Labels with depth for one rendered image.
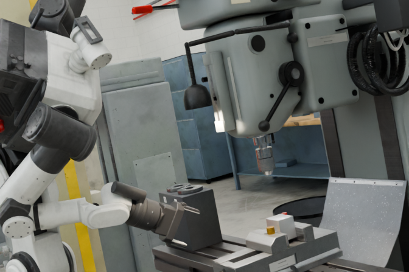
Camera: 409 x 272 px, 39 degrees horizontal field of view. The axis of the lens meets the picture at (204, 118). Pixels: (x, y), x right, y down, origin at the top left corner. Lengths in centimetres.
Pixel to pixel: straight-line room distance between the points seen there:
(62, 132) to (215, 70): 42
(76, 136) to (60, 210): 27
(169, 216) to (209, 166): 726
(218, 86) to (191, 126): 743
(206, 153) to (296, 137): 157
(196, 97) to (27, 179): 47
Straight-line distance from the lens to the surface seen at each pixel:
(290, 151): 825
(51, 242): 186
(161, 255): 211
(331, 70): 166
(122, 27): 1149
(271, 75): 155
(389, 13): 152
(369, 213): 187
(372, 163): 188
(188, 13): 161
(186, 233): 202
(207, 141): 894
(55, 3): 173
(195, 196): 200
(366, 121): 185
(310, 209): 393
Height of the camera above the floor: 146
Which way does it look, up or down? 3 degrees down
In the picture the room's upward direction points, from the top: 11 degrees counter-clockwise
